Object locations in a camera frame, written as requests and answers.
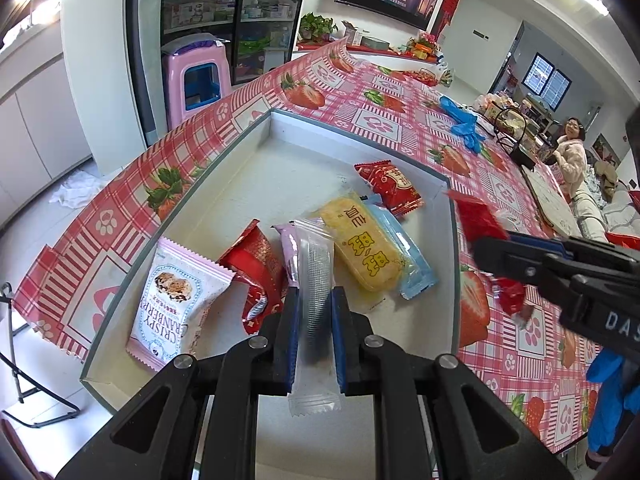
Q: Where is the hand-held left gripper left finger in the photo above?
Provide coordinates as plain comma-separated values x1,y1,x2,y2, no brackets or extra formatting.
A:
55,286,303,480

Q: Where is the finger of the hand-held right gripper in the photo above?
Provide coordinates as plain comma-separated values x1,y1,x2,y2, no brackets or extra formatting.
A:
505,231,616,257
472,236,576,287

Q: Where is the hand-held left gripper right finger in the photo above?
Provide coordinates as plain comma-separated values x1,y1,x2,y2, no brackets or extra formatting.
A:
330,286,576,480

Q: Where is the red packet with gold label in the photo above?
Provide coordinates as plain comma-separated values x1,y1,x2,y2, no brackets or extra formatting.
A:
446,189,528,317

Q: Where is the silver clear stick packet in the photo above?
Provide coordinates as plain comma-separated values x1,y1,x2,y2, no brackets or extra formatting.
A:
288,217,338,417

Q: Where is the plain red snack packet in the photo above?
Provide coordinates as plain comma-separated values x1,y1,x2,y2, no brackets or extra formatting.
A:
217,219,291,336

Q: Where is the lilac stick snack packet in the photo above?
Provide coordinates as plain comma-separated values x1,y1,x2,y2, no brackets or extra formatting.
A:
272,219,326,288

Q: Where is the yellow rice cracker packet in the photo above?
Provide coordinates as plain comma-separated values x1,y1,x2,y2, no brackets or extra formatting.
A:
319,190,408,293

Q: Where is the large pink white snack packet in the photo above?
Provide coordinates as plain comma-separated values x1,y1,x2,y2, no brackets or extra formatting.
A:
125,237,236,372

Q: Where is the white tray with grey rim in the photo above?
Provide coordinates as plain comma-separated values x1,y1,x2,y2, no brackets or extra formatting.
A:
80,107,463,480

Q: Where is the person's right hand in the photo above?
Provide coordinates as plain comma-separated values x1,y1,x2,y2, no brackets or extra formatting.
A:
586,347,626,456

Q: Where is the white flat box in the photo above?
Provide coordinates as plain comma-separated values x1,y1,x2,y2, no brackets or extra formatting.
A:
520,162,583,238

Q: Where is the white quilted blanket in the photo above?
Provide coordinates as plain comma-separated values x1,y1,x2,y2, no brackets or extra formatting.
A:
575,180,640,241

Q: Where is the brown plush toy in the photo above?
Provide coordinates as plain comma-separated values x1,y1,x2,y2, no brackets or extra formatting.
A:
595,160,621,201

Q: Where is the light blue snack packet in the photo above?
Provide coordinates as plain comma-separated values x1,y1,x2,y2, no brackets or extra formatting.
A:
367,202,438,301

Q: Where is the small red snack packet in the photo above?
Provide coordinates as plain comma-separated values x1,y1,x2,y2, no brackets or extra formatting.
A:
354,160,426,217

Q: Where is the blue disposable glove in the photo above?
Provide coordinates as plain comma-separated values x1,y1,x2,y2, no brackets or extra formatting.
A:
439,95,485,152

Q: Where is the window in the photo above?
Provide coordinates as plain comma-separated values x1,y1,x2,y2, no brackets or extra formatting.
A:
522,52,572,111

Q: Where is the pink strawberry print tablecloth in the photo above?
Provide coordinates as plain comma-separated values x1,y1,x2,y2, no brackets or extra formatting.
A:
10,37,606,456

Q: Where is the orange gift box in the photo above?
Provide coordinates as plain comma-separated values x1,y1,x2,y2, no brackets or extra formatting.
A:
407,40,441,61

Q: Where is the white cloth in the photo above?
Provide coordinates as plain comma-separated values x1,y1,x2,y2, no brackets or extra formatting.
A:
48,170,108,208

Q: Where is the open white cardboard box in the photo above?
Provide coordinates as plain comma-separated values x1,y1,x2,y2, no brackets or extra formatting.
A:
342,21,371,47

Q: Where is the pink plastic stool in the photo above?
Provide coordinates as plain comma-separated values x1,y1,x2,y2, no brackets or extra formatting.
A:
161,34,233,128

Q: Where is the green potted plant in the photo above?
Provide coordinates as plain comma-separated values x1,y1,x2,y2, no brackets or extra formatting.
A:
298,12,338,43

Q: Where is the glass door cabinet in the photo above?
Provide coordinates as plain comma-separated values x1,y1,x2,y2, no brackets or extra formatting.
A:
125,0,313,146

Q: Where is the white cupboard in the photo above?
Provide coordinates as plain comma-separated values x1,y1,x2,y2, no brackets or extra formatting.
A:
0,25,93,226

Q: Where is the black cable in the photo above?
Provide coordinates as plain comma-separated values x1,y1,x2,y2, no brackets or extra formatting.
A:
492,107,527,151

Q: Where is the red wall banner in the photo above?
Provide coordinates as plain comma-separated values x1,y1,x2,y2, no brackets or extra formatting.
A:
430,0,468,41

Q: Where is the black metal frame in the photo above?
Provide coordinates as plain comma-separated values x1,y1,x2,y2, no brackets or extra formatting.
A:
0,282,81,428

